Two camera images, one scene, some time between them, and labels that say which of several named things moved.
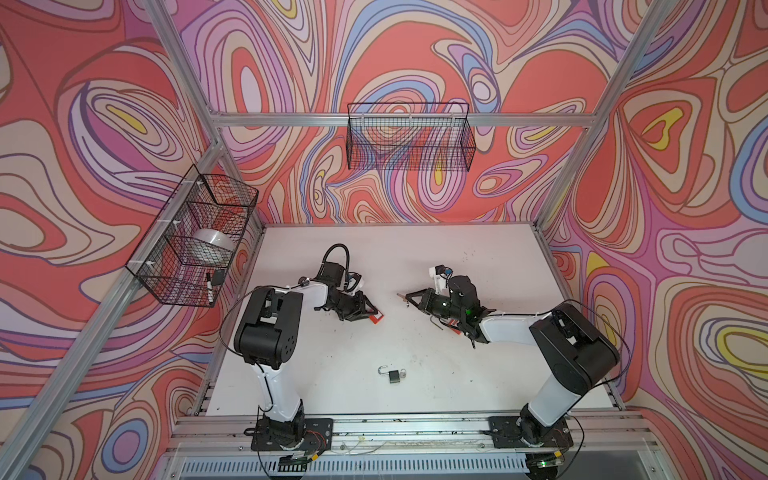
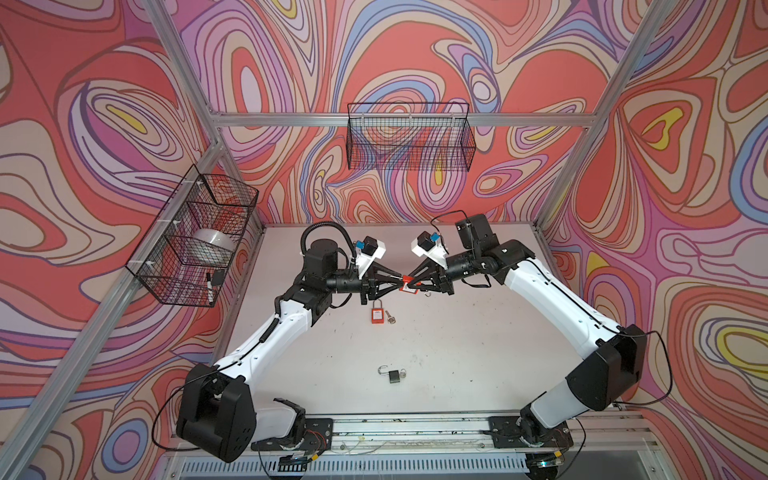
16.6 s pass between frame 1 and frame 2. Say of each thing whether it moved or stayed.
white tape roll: stayed
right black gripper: moved
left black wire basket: stayed
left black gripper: moved
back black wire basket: stayed
